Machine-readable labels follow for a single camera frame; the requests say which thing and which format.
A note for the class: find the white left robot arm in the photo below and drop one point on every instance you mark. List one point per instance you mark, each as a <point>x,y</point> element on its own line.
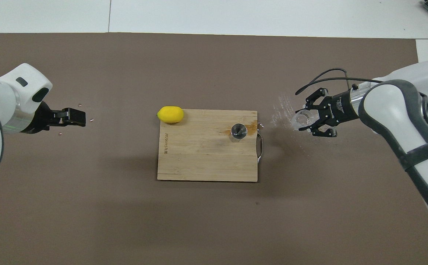
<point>0,99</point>

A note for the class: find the brown table mat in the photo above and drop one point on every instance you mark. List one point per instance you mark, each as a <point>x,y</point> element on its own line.
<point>125,213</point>

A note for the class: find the steel double jigger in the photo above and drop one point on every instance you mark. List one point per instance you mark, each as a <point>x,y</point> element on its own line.
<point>238,131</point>

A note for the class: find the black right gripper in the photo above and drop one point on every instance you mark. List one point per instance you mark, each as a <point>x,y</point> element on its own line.
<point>340,108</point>

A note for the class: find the small clear glass cup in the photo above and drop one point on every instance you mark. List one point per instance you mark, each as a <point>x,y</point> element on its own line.
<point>302,119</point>

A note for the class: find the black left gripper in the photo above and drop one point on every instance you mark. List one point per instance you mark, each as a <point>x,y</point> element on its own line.
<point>43,119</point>

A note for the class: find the wooden cutting board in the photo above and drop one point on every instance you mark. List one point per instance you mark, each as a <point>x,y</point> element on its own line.
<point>199,154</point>

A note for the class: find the yellow lemon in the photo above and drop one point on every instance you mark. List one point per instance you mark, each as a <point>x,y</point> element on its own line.
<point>170,114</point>

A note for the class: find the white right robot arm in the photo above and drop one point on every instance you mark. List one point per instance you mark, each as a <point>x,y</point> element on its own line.
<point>412,121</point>

